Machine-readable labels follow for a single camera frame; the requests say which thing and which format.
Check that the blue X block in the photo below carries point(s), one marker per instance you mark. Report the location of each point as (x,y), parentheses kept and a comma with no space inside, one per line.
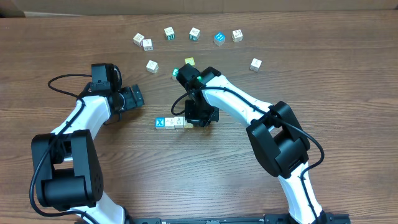
(160,123)

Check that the wooden block far right top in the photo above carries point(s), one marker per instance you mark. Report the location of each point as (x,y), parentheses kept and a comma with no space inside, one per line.
(237,35)

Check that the wooden block green H side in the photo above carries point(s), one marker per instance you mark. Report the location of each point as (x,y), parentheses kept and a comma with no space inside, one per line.
(169,33)

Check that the green number 4 block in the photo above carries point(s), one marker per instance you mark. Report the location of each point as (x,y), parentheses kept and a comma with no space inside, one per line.
(175,73)

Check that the blue top block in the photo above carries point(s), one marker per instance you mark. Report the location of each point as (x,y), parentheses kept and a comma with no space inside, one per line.
(219,39)

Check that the plain wooden block right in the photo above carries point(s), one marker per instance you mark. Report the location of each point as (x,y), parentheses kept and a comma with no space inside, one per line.
(255,65)

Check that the wooden block red-edged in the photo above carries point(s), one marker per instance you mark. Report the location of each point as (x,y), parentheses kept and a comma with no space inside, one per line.
(147,45)

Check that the plain wooden block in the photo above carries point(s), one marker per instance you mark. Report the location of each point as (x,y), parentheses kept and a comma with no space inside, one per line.
(152,66)
(255,65)
(170,123)
(138,39)

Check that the yellow top block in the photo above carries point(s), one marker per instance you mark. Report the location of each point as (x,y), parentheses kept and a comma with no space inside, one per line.
(190,61)

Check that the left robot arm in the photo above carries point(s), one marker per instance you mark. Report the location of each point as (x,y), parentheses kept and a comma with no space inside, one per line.
(67,178)

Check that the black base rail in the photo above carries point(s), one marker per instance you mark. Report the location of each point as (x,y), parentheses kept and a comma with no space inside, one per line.
(327,218)

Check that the cardboard strip at table back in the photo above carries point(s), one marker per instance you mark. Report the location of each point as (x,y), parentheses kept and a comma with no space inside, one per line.
(42,8)

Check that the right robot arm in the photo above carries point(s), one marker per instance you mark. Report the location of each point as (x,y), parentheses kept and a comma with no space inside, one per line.
(278,141)

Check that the plain wooden block left-middle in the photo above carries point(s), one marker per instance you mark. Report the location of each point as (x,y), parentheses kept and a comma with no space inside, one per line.
(152,66)

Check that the plain wooden block far-left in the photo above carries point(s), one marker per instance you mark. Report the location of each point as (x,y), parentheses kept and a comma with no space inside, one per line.
(138,39)

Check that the wooden block yellow side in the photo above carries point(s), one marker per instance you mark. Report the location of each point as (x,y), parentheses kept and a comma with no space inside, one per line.
(187,125)

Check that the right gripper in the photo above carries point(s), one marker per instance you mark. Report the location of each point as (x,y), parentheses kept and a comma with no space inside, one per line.
(194,119)

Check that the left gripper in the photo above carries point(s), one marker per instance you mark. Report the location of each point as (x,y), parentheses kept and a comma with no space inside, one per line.
(130,99)

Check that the plain wooden block front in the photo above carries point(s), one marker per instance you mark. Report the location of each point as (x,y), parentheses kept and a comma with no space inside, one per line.
(170,123)

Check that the wooden block teal side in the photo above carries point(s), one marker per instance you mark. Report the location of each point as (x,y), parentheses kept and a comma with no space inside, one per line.
(194,34)

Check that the wooden letter A block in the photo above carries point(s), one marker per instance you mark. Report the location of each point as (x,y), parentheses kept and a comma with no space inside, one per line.
(179,122)

